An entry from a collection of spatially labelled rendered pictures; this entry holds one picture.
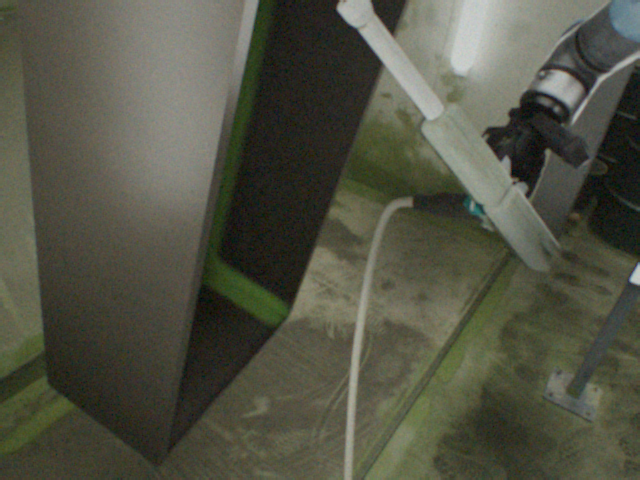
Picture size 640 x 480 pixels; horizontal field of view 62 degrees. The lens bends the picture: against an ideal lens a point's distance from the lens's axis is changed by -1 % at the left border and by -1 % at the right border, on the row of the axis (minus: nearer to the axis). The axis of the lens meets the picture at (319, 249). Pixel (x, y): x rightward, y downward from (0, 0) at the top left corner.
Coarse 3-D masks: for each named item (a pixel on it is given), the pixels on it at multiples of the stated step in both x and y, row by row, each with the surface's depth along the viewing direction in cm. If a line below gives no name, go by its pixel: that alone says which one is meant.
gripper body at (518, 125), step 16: (512, 112) 86; (528, 112) 84; (544, 112) 81; (560, 112) 80; (496, 128) 83; (512, 128) 80; (528, 128) 79; (496, 144) 81; (528, 144) 78; (544, 144) 80; (512, 160) 79; (528, 160) 79; (544, 160) 81; (512, 176) 82; (528, 176) 80
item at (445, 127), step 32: (352, 0) 57; (384, 32) 59; (416, 96) 64; (416, 128) 67; (448, 128) 65; (448, 160) 69; (480, 160) 68; (448, 192) 85; (480, 192) 71; (512, 192) 73; (512, 224) 74; (544, 256) 77
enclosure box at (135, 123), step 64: (64, 0) 68; (128, 0) 63; (192, 0) 59; (256, 0) 58; (320, 0) 114; (384, 0) 108; (64, 64) 73; (128, 64) 68; (192, 64) 63; (256, 64) 129; (320, 64) 121; (384, 64) 114; (64, 128) 80; (128, 128) 74; (192, 128) 68; (256, 128) 138; (320, 128) 129; (64, 192) 88; (128, 192) 80; (192, 192) 74; (256, 192) 149; (320, 192) 139; (64, 256) 98; (128, 256) 88; (192, 256) 80; (256, 256) 162; (64, 320) 110; (128, 320) 98; (192, 320) 158; (256, 320) 165; (64, 384) 126; (128, 384) 111; (192, 384) 142
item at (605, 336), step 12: (624, 288) 185; (636, 288) 181; (624, 300) 185; (636, 300) 183; (612, 312) 190; (624, 312) 187; (612, 324) 192; (600, 336) 196; (612, 336) 194; (600, 348) 198; (588, 360) 203; (600, 360) 201; (576, 372) 210; (588, 372) 205; (576, 384) 211; (576, 396) 213
